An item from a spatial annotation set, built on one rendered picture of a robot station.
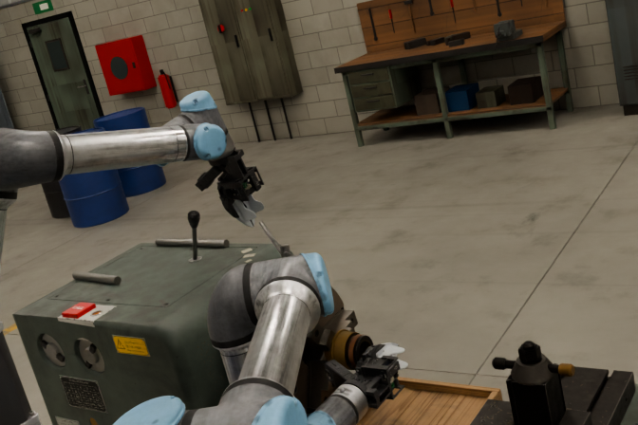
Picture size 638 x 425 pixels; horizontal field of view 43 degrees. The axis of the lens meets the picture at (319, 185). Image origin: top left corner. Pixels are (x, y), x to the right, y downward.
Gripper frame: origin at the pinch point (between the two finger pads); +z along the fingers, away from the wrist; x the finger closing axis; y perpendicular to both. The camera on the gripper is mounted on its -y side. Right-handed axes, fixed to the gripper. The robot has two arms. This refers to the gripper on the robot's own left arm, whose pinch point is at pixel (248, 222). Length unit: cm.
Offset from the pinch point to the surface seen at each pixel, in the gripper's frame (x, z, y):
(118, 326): -37.0, 1.9, -14.2
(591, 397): -10, 37, 79
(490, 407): -23, 29, 64
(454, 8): 605, 174, -236
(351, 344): -17.7, 20.9, 31.4
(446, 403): -9, 46, 43
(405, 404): -12, 46, 33
